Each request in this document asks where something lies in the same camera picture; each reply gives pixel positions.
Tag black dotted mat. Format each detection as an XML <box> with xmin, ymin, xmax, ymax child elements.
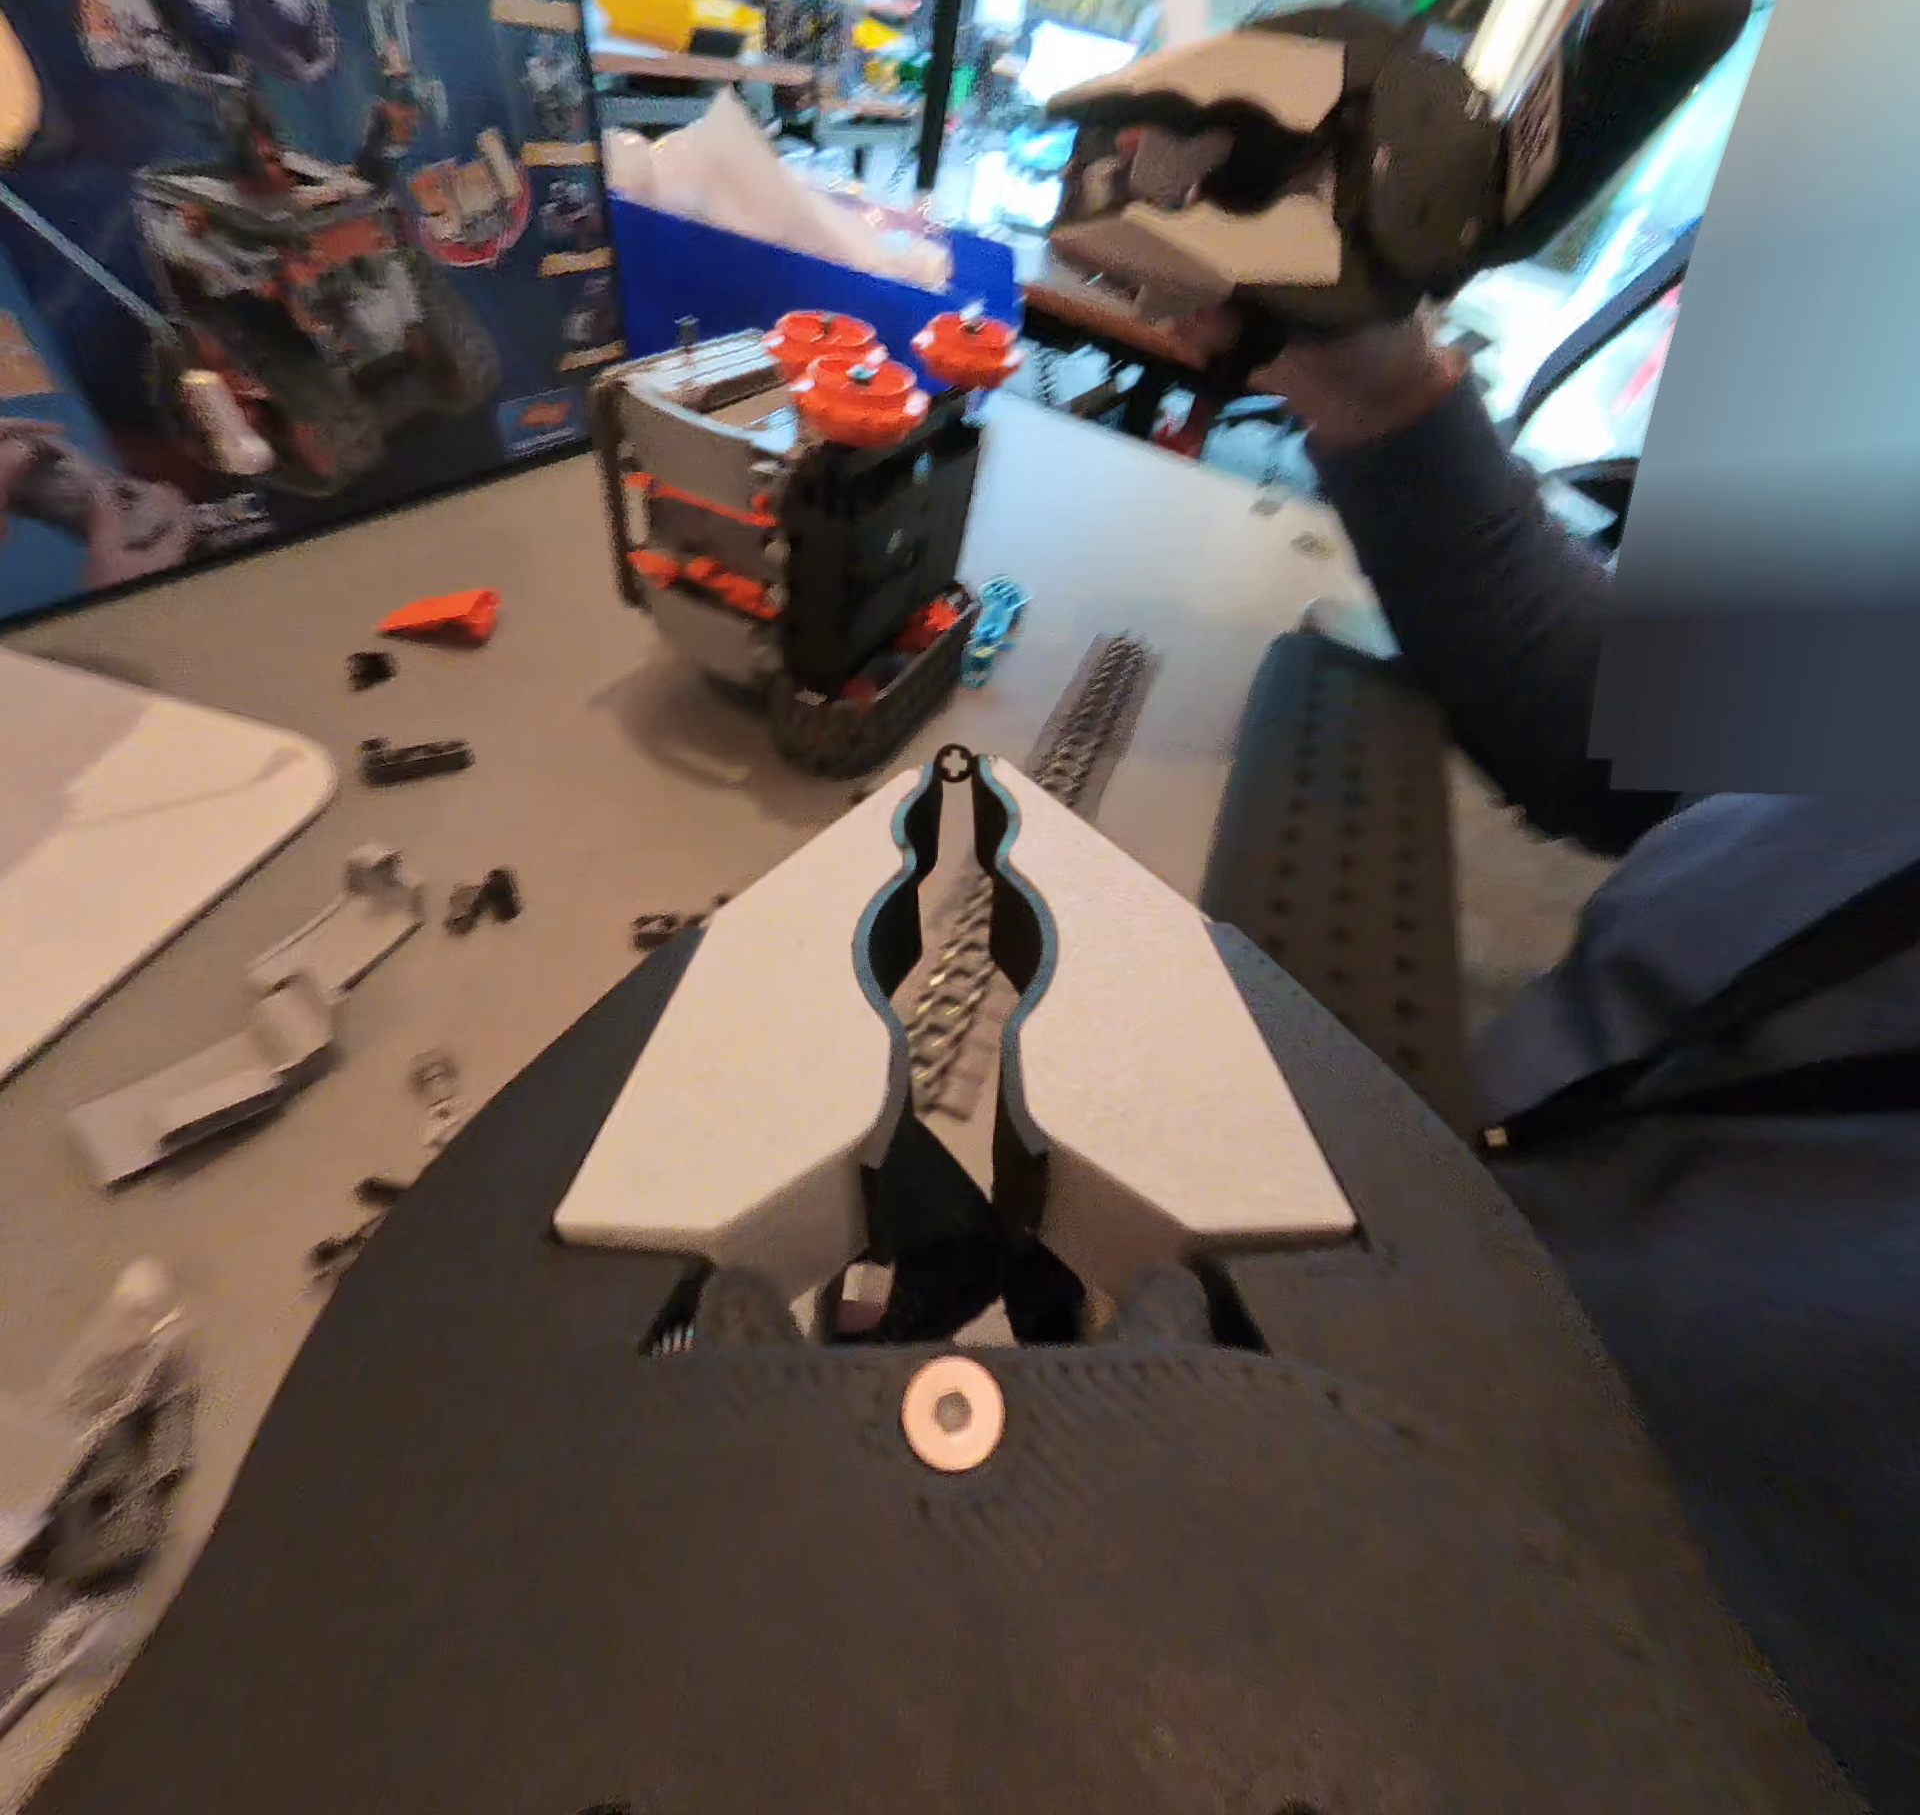
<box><xmin>1199</xmin><ymin>628</ymin><xmax>1484</xmax><ymax>1131</ymax></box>

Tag blue storage bin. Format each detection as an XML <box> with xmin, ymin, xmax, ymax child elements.
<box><xmin>607</xmin><ymin>188</ymin><xmax>1025</xmax><ymax>364</ymax></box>

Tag yellow storage bin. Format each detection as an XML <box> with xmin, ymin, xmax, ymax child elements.
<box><xmin>591</xmin><ymin>0</ymin><xmax>768</xmax><ymax>66</ymax></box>

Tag pile of grey toy bricks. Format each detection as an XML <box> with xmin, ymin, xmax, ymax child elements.
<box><xmin>0</xmin><ymin>1258</ymin><xmax>203</xmax><ymax>1750</ymax></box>

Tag person's dark blue clothing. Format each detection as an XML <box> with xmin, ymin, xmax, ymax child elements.
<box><xmin>1470</xmin><ymin>792</ymin><xmax>1920</xmax><ymax>1815</ymax></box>

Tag grey toy track strip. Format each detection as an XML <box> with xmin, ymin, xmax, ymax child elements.
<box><xmin>896</xmin><ymin>628</ymin><xmax>1160</xmax><ymax>1115</ymax></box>

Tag grey orange toy brick robot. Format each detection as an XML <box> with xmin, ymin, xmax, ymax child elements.
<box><xmin>586</xmin><ymin>307</ymin><xmax>1028</xmax><ymax>781</ymax></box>

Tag grey toy brick panel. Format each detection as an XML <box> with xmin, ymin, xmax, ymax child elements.
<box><xmin>63</xmin><ymin>973</ymin><xmax>339</xmax><ymax>1190</ymax></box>
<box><xmin>245</xmin><ymin>842</ymin><xmax>430</xmax><ymax>1011</ymax></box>

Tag blue plastic toy wrench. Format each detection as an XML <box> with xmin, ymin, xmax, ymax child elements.
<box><xmin>959</xmin><ymin>576</ymin><xmax>1037</xmax><ymax>689</ymax></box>

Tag person's right hand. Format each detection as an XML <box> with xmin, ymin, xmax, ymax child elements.
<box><xmin>1245</xmin><ymin>307</ymin><xmax>1466</xmax><ymax>453</ymax></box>

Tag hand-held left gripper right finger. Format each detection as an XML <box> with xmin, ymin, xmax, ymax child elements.
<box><xmin>966</xmin><ymin>754</ymin><xmax>1359</xmax><ymax>1343</ymax></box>

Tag white crumpled packing bags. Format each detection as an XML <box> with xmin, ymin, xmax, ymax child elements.
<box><xmin>604</xmin><ymin>87</ymin><xmax>958</xmax><ymax>288</ymax></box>

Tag person's right forearm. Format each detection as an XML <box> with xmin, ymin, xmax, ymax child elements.
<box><xmin>1302</xmin><ymin>367</ymin><xmax>1689</xmax><ymax>857</ymax></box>

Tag black metal post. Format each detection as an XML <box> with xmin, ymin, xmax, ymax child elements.
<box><xmin>911</xmin><ymin>0</ymin><xmax>980</xmax><ymax>196</ymax></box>

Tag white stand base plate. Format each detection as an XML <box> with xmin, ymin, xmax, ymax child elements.
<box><xmin>0</xmin><ymin>643</ymin><xmax>339</xmax><ymax>1084</ymax></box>

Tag orange toy brick piece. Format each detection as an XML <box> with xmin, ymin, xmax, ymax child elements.
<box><xmin>376</xmin><ymin>586</ymin><xmax>503</xmax><ymax>646</ymax></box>

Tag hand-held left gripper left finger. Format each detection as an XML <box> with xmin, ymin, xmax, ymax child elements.
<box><xmin>551</xmin><ymin>754</ymin><xmax>962</xmax><ymax>1343</ymax></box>

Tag dark blue toy packaging box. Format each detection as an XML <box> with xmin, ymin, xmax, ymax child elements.
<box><xmin>0</xmin><ymin>0</ymin><xmax>630</xmax><ymax>626</ymax></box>

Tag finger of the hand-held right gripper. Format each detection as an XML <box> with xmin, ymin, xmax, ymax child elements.
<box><xmin>1044</xmin><ymin>27</ymin><xmax>1359</xmax><ymax>205</ymax></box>
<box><xmin>1047</xmin><ymin>202</ymin><xmax>1385</xmax><ymax>333</ymax></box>

